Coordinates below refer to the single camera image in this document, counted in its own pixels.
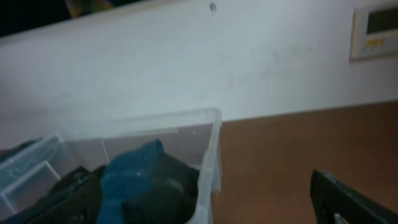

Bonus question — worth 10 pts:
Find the clear plastic storage container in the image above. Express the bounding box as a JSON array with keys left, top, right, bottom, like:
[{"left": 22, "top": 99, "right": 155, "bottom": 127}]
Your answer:
[{"left": 1, "top": 109, "right": 221, "bottom": 223}]

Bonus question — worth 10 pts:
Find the dark green garment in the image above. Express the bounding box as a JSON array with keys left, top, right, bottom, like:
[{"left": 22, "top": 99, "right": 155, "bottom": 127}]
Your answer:
[{"left": 121, "top": 154, "right": 200, "bottom": 224}]

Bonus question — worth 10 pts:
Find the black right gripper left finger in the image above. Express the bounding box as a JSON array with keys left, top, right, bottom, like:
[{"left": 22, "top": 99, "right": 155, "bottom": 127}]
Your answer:
[{"left": 1, "top": 174, "right": 102, "bottom": 224}]

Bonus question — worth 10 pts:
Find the white wall control panel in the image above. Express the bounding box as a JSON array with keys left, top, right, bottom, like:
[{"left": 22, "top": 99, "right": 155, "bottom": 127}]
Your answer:
[{"left": 350, "top": 1, "right": 397, "bottom": 60}]

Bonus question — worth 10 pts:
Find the black garment with tape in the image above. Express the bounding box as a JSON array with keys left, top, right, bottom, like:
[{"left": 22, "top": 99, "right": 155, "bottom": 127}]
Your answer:
[{"left": 47, "top": 165, "right": 106, "bottom": 196}]

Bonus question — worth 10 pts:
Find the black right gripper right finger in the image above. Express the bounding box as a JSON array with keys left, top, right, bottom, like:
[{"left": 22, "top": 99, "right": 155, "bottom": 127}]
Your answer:
[{"left": 310, "top": 170, "right": 397, "bottom": 223}]

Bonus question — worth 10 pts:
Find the blue garment with tape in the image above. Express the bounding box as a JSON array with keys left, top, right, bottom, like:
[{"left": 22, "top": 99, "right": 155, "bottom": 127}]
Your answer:
[{"left": 96, "top": 139, "right": 164, "bottom": 224}]

